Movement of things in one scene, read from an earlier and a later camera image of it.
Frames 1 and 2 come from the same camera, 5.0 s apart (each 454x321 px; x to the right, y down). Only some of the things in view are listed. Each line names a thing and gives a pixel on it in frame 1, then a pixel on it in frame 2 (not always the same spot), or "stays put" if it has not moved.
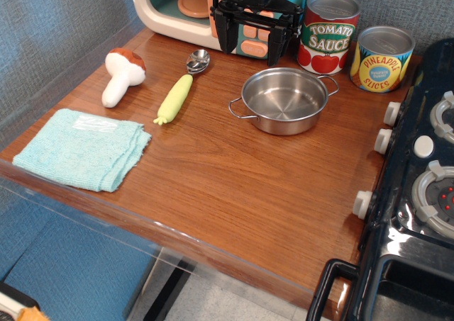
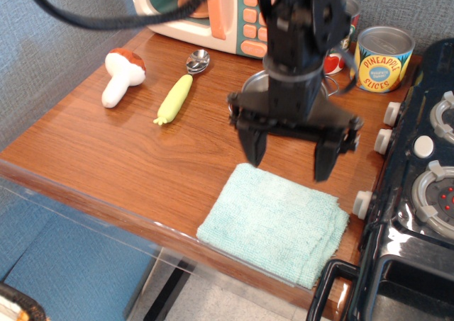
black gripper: (230, 5) -> (294, 107)
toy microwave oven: (182, 11) stays put
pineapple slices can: (381, 59) stays put
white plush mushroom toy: (127, 69) stays put
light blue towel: (83, 151) -> (289, 229)
